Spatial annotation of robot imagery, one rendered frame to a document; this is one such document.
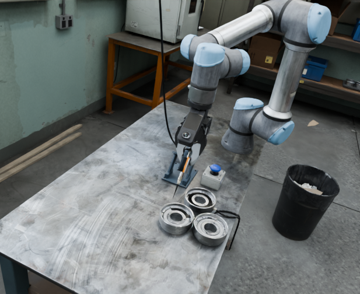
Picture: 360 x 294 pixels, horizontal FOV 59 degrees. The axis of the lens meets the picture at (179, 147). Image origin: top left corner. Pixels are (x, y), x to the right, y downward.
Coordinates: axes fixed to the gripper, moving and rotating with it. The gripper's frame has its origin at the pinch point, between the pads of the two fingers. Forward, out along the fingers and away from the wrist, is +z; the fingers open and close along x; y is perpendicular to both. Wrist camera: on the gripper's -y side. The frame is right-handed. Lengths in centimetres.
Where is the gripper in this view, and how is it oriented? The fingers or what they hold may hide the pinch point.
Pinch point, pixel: (185, 161)
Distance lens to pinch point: 98.8
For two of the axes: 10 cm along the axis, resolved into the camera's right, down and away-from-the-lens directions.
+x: -9.2, -3.2, 2.4
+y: 3.7, -4.3, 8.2
